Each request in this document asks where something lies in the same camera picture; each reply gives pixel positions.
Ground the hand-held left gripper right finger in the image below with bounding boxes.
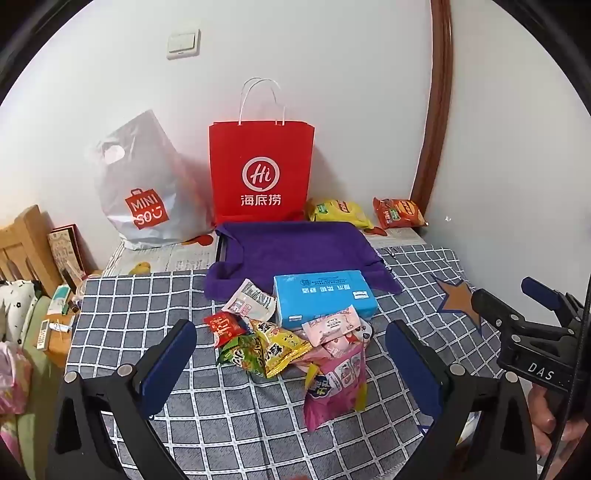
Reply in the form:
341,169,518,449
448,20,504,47
385,319,539,480

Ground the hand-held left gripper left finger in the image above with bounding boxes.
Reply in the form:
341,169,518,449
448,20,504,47
46,318,198,480

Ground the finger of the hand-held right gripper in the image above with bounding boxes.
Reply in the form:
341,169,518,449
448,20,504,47
522,276,585,324
471,287,573,340

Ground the red snack packet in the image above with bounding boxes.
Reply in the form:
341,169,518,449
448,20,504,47
203,311,247,347

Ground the pale pink peach snack packet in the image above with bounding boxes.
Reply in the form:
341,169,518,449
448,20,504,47
322,333,366,360

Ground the green snack packet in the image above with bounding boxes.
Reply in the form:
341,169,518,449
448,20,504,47
217,335,266,379

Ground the magenta snack pouch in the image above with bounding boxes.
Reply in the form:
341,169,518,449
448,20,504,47
302,344,368,432

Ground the white pink bear snack packet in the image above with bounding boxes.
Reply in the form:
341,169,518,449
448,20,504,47
302,305,361,346

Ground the yellow rice cracker packet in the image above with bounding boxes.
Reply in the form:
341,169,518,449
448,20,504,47
249,318,314,379

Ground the person's right hand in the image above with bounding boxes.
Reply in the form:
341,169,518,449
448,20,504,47
527,382,591,462

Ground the grey checked bedsheet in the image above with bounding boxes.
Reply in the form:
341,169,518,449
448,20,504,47
65,242,509,480

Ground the wooden bedside table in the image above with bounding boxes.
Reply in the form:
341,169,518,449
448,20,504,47
28,295,78,370

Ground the blue tissue pack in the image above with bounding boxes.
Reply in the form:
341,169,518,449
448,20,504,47
272,270,377,330

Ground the white teal box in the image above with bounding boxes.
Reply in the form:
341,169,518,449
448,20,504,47
51,285,73,317

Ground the orange chips bag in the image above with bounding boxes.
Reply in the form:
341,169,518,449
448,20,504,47
373,197,428,230

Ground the green bedding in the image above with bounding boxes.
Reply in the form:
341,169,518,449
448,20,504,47
16,295,68,467

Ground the purple towel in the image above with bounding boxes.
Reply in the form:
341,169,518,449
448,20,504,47
204,220,403,303

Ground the white floral cloth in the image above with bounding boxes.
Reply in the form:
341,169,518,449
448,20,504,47
0,279,38,343

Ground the yellow chips bag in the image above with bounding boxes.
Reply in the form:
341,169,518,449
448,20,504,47
305,198,375,230

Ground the wooden headboard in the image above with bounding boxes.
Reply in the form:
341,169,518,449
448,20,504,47
0,205,56,296

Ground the white plastic bag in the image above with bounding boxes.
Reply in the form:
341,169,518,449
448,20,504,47
85,110,218,251

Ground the red paper bag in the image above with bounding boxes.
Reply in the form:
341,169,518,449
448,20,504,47
209,78,316,225

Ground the wooden door frame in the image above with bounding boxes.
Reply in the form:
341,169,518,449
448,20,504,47
411,0,453,227

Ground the white light switch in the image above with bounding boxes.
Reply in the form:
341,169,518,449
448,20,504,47
166,28,202,60

